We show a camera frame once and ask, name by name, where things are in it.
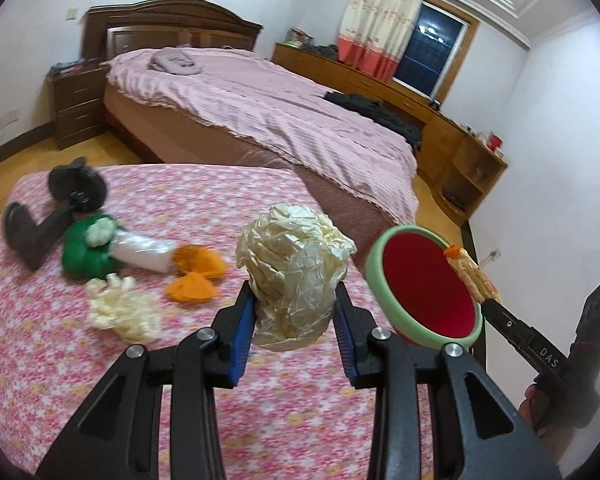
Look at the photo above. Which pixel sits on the clear plastic tissue pack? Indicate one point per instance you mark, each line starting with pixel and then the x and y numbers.
pixel 142 255

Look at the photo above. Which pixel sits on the pink floral tablecloth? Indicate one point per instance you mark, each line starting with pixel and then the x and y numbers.
pixel 290 410

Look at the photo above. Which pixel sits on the dark clothes heap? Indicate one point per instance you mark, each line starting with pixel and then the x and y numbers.
pixel 325 52

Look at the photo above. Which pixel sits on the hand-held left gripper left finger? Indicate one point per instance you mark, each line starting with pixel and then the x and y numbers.
pixel 240 345

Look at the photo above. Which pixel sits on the orange snack packet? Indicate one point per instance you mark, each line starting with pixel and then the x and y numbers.
pixel 472 272

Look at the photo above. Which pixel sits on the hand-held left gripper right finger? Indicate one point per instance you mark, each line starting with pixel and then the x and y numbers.
pixel 347 345

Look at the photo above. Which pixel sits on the window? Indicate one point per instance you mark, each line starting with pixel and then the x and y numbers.
pixel 435 45

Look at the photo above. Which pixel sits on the white wall switch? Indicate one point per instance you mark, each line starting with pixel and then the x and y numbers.
pixel 72 11

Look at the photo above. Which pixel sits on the white wall socket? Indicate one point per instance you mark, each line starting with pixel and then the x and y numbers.
pixel 495 255
pixel 10 119

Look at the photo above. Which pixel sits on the green plastic item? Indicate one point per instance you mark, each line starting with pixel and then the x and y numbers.
pixel 82 255

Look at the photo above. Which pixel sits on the cream and red curtain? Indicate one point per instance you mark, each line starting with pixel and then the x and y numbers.
pixel 375 20

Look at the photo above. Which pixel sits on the wooden cabinet unit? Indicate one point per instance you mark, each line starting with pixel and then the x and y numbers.
pixel 450 135

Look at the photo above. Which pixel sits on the dark wooden bed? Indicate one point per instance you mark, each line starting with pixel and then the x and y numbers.
pixel 170 20

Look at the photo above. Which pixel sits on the clutter on nightstand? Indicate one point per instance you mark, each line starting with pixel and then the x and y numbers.
pixel 67 66

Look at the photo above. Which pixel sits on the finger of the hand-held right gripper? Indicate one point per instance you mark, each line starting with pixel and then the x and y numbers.
pixel 505 325

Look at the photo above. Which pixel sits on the person's right hand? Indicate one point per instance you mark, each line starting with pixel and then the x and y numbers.
pixel 529 402

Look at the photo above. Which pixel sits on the red box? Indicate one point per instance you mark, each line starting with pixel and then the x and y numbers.
pixel 495 142

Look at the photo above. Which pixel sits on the dark wooden nightstand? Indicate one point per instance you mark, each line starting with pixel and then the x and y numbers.
pixel 77 105

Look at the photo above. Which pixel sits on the dark clothes pile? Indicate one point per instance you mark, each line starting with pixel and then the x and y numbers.
pixel 380 115

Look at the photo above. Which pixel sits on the red bin with green rim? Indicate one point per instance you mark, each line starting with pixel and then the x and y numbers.
pixel 430 285

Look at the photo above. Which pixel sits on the pink bedspread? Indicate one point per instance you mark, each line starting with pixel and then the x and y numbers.
pixel 280 120

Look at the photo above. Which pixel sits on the cream paper ball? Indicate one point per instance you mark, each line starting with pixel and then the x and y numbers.
pixel 290 260

